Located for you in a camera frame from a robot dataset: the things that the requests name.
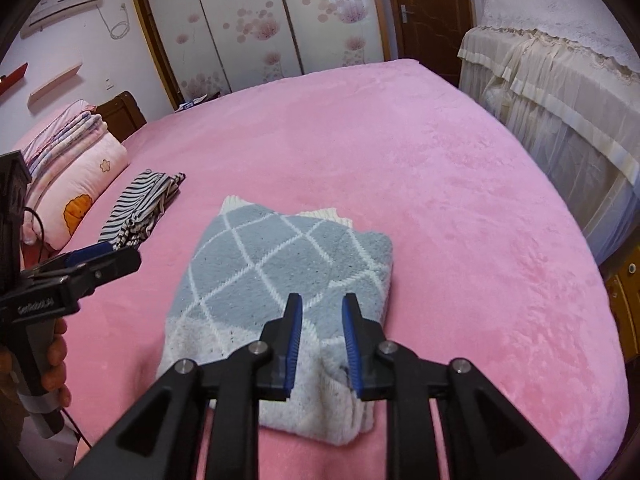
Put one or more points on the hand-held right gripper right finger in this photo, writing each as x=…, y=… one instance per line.
x=350, y=345

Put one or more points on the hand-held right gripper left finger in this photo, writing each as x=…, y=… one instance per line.
x=295, y=340

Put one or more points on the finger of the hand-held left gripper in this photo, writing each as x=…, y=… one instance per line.
x=110, y=265
x=90, y=255

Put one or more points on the diamond pattern knit sweater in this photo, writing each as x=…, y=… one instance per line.
x=280, y=260

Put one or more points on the person's left hand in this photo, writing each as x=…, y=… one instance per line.
x=56, y=360

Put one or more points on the black white striped garment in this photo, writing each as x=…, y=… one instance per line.
x=140, y=205

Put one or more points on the pastel floral folded quilt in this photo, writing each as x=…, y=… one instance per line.
x=75, y=135

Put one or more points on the pink scalloped folded blanket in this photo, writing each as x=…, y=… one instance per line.
x=60, y=120

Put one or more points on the dark wooden headboard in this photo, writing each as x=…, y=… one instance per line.
x=120, y=115

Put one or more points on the pink plush bed blanket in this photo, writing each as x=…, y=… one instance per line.
x=400, y=185

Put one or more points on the blue and white packet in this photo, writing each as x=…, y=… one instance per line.
x=197, y=101

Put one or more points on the white air conditioner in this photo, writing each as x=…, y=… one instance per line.
x=65, y=5

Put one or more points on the floral sliding door wardrobe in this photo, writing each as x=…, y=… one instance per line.
x=260, y=20

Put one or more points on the beige pleated cover cloth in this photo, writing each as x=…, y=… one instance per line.
x=560, y=125

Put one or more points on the brown wooden door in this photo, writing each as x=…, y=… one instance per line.
x=435, y=10

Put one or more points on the white lace cover cloth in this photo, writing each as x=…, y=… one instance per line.
x=560, y=20

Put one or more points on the wooden wall shelf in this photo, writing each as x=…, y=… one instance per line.
x=55, y=85

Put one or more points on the red wall shelf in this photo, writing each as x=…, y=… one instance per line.
x=12, y=77

